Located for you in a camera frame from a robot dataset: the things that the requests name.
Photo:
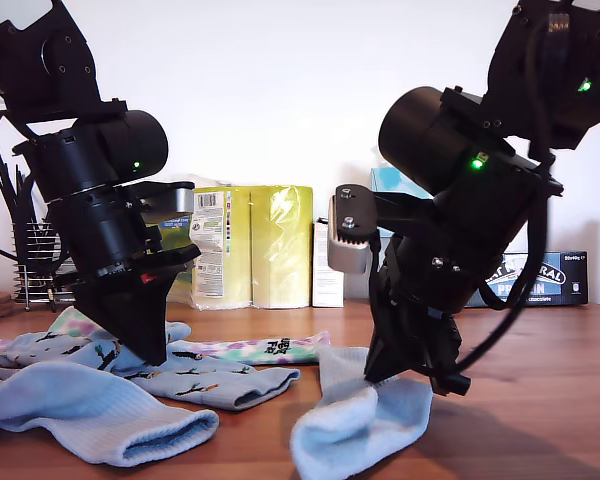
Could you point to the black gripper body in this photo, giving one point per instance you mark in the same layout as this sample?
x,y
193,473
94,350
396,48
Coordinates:
x,y
100,235

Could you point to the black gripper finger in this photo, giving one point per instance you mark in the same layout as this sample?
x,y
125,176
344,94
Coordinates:
x,y
130,315
410,340

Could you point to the blue bird print sock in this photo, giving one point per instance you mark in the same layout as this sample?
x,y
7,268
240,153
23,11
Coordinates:
x,y
40,345
205,385

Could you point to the plain light blue sock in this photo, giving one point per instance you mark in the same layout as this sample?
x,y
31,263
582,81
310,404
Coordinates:
x,y
80,400
360,425

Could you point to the pastel tie-dye sock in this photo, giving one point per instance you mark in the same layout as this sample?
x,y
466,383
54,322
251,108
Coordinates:
x,y
65,322
240,350

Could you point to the white cardboard carton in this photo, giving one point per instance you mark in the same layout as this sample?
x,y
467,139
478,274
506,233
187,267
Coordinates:
x,y
325,290

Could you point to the thin black stick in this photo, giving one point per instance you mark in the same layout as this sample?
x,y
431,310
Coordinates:
x,y
5,165
6,190

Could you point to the yellow kitchen roll pack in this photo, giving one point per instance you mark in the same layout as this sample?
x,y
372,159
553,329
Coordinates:
x,y
280,240

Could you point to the black protein bar box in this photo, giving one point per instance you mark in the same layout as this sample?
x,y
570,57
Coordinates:
x,y
565,285

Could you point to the blue cloud tissue box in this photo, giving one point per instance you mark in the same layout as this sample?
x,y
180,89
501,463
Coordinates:
x,y
385,177

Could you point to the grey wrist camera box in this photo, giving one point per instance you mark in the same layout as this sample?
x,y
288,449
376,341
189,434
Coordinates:
x,y
347,255
182,202

